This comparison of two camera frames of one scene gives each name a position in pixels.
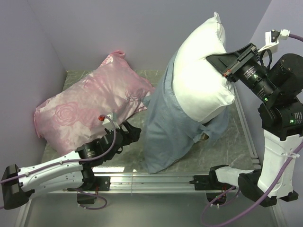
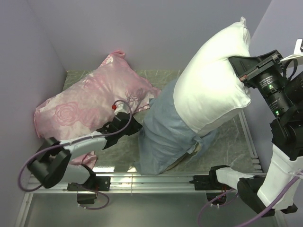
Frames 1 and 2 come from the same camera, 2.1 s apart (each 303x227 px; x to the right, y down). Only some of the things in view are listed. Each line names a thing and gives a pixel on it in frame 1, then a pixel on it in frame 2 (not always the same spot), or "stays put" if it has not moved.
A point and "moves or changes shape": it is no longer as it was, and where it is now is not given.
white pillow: x=200 y=89 moves or changes shape
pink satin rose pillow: x=68 y=120 stays put
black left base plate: x=101 y=183 stays put
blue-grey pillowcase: x=169 y=130 moves or changes shape
